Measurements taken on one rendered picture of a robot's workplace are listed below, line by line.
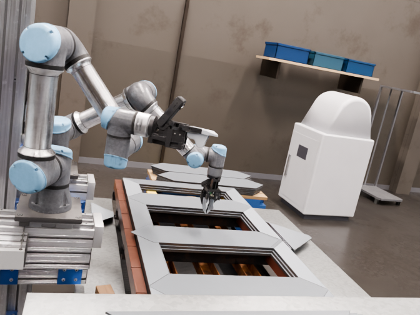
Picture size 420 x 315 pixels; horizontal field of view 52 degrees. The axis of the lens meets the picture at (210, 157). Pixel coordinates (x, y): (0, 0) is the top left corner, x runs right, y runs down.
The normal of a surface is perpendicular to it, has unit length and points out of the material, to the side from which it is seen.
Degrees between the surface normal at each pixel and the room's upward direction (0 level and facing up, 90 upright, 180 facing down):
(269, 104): 90
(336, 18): 90
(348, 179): 90
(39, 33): 84
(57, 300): 0
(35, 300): 0
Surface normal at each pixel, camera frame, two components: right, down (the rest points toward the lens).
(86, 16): 0.30, 0.28
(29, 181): -0.15, 0.33
